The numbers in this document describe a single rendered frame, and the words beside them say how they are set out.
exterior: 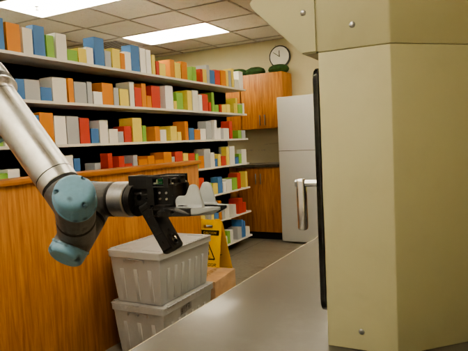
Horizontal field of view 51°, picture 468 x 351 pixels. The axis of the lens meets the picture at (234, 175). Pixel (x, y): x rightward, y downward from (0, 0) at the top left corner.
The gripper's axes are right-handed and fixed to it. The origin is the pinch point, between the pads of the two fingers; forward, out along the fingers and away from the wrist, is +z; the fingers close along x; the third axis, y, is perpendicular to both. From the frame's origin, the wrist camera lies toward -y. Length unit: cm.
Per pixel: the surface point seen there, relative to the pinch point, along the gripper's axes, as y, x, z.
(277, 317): -20.8, 3.4, 9.9
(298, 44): 28.0, -5.4, 19.6
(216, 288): -93, 222, -132
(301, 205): 1.5, -1.1, 17.3
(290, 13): 33.0, -5.3, 18.4
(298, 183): 5.3, -1.0, 16.9
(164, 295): -77, 154, -128
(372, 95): 19.0, -5.5, 30.9
